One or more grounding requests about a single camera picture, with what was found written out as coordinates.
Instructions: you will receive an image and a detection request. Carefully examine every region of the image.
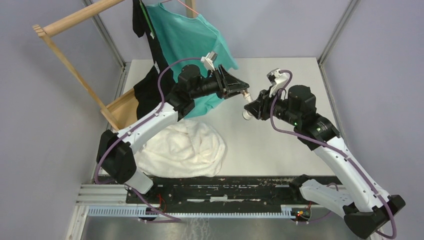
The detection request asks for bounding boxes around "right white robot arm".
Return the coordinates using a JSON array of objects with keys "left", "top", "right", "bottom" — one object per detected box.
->
[{"left": 244, "top": 85, "right": 406, "bottom": 239}]

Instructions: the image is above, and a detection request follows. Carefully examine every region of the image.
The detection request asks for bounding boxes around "white terry towel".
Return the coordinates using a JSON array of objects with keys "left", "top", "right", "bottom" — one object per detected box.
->
[{"left": 134, "top": 119, "right": 227, "bottom": 179}]

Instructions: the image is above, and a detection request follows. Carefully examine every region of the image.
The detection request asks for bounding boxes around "wooden clothes rack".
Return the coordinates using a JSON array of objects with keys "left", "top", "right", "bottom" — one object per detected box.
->
[{"left": 32, "top": 0, "right": 198, "bottom": 132}]

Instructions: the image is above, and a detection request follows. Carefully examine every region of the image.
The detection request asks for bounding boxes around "green clothes hanger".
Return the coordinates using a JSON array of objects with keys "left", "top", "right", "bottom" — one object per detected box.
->
[{"left": 139, "top": 0, "right": 155, "bottom": 39}]

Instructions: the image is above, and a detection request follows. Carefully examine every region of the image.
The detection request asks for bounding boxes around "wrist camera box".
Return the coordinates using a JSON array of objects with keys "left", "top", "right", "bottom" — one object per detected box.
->
[
  {"left": 200, "top": 51, "right": 218, "bottom": 71},
  {"left": 266, "top": 68, "right": 293, "bottom": 97}
]

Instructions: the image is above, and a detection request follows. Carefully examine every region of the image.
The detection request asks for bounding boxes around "black t-shirt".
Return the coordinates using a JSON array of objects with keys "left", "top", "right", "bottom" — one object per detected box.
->
[{"left": 132, "top": 0, "right": 176, "bottom": 120}]

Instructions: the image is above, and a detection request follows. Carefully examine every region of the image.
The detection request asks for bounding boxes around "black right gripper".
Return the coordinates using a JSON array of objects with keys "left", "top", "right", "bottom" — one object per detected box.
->
[{"left": 245, "top": 84, "right": 302, "bottom": 126}]

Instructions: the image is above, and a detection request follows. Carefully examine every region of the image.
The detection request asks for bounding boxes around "white plastic water faucet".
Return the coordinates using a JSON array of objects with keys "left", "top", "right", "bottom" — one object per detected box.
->
[{"left": 242, "top": 94, "right": 253, "bottom": 121}]

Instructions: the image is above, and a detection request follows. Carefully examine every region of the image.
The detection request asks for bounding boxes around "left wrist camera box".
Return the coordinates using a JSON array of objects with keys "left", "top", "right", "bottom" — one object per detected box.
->
[{"left": 200, "top": 51, "right": 218, "bottom": 71}]

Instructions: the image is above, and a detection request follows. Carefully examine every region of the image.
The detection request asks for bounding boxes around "teal t-shirt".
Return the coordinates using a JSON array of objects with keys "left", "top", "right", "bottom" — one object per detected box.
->
[{"left": 146, "top": 3, "right": 238, "bottom": 120}]

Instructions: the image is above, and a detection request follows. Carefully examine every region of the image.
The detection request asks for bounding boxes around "pink clothes hanger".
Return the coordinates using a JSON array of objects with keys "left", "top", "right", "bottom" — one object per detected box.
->
[{"left": 176, "top": 0, "right": 199, "bottom": 18}]

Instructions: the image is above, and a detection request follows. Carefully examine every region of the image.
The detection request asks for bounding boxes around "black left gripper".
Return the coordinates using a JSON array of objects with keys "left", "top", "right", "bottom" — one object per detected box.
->
[{"left": 190, "top": 64, "right": 249, "bottom": 100}]

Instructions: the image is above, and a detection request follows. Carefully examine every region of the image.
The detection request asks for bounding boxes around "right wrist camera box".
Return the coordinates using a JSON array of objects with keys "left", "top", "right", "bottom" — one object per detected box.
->
[{"left": 266, "top": 68, "right": 293, "bottom": 97}]

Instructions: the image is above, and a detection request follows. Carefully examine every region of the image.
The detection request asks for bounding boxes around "white slotted cable duct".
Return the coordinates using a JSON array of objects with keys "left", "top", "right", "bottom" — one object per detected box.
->
[{"left": 87, "top": 206, "right": 296, "bottom": 220}]

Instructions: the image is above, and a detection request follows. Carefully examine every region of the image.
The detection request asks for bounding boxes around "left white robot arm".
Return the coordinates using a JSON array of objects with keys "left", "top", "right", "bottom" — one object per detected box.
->
[{"left": 96, "top": 64, "right": 250, "bottom": 204}]

